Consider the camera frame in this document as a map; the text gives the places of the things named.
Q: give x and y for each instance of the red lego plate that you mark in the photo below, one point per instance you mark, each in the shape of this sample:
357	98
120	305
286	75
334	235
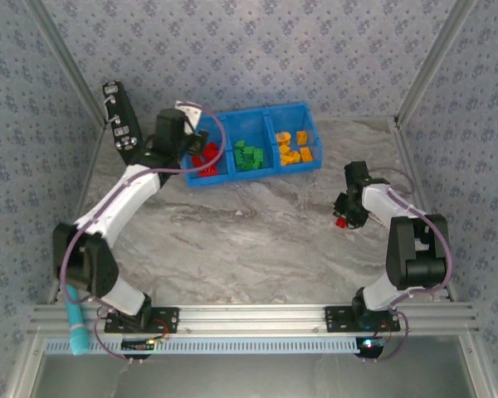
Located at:
209	171

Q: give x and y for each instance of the orange hollow lego brick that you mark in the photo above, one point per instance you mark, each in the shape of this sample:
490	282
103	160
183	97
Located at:
302	137

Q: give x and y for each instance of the yellow curved lego block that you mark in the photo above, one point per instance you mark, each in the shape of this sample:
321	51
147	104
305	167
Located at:
283	137

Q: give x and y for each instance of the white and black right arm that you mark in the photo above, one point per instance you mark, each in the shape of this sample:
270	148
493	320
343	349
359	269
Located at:
377	195

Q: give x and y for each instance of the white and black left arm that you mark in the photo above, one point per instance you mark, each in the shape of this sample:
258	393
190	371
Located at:
116	199

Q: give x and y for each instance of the small red lego brick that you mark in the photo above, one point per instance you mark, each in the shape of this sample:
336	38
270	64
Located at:
197	161

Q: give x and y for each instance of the blue three-compartment bin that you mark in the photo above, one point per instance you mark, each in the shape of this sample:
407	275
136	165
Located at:
249	124

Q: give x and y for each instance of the small circuit board with LED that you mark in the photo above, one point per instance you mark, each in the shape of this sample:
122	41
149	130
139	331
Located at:
137	344
369	344

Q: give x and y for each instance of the teal tube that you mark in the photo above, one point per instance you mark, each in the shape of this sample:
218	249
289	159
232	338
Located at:
78	331

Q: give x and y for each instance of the aluminium side rail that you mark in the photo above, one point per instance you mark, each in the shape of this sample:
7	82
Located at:
85	186
423	166

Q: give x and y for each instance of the aluminium frame post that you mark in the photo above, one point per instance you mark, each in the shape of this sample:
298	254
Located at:
62	58
435	54

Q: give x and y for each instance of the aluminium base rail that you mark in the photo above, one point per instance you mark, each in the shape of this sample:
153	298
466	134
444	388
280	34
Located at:
253	319

